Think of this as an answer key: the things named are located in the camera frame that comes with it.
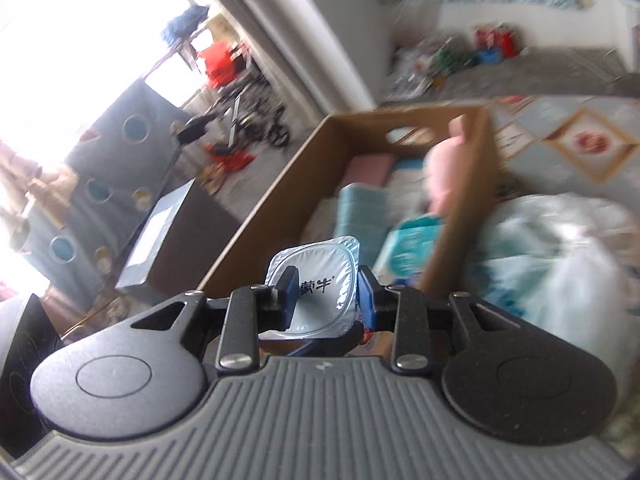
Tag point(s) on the grey white curtain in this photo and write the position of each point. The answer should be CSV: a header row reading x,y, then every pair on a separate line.
x,y
310,20

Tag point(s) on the blue white tissue pack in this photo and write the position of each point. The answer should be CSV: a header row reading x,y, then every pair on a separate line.
x,y
410,245

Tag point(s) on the light blue checked sponge cloth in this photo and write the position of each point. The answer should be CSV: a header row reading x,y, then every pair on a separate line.
x,y
362,210

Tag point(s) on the red carton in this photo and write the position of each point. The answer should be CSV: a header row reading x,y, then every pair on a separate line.
x,y
497,40

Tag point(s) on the folded wheelchair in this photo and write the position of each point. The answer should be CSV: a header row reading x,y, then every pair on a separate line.
x,y
250,110

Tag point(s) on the pile of trash bags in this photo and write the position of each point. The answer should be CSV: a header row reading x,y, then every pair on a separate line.
x,y
430,65

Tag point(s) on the orange printed packet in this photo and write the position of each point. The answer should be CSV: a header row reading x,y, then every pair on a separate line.
x,y
375,342

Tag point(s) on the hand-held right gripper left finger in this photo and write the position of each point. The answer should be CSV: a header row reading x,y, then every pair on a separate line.
x,y
289,300

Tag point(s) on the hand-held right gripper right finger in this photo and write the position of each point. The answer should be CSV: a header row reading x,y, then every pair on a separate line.
x,y
370,302

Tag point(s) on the pale blue plastic bag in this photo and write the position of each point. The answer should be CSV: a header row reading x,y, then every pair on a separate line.
x,y
550,260

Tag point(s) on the blue hanging garment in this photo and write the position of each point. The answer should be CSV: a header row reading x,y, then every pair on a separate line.
x,y
187,22

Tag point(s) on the grey cat house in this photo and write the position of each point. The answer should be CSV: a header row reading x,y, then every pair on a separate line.
x,y
115,160

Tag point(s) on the dark box with white label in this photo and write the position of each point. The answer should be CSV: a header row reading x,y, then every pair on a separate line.
x,y
200,240

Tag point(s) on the red plastic bag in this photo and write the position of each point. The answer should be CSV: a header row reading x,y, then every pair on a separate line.
x,y
217,60

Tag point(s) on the small blue basin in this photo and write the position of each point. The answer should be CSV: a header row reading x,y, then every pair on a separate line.
x,y
490,56

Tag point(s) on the foil-lidded yogurt cup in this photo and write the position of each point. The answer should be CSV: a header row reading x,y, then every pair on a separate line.
x,y
325,285

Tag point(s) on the pink plush toy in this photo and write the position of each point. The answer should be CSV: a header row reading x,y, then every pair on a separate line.
x,y
445,170

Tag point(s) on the brown cardboard box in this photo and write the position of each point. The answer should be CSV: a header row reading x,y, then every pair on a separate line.
x,y
465,220

